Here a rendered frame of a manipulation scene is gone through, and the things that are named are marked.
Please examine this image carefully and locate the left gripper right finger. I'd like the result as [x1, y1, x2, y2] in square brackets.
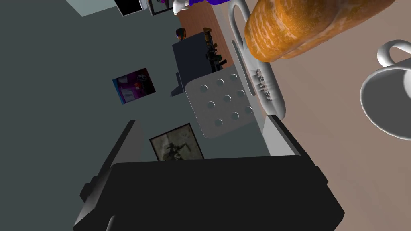
[262, 114, 303, 157]

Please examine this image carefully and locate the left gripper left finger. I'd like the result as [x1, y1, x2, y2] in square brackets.
[95, 119, 144, 179]

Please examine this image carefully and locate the white mug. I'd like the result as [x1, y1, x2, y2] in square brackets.
[359, 39, 411, 141]

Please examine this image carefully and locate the framed sepia wall picture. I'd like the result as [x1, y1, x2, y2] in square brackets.
[149, 122, 205, 161]

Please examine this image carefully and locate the orange-brown bread loaf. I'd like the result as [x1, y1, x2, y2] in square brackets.
[244, 0, 396, 63]

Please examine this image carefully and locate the beige table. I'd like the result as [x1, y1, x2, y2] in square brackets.
[212, 0, 411, 231]

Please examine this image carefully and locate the black screen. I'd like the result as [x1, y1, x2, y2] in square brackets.
[114, 0, 146, 17]

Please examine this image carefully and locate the dark cabinet with items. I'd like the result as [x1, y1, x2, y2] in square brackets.
[170, 28, 228, 97]

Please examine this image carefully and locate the purple wall picture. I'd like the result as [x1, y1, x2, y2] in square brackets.
[112, 67, 157, 105]

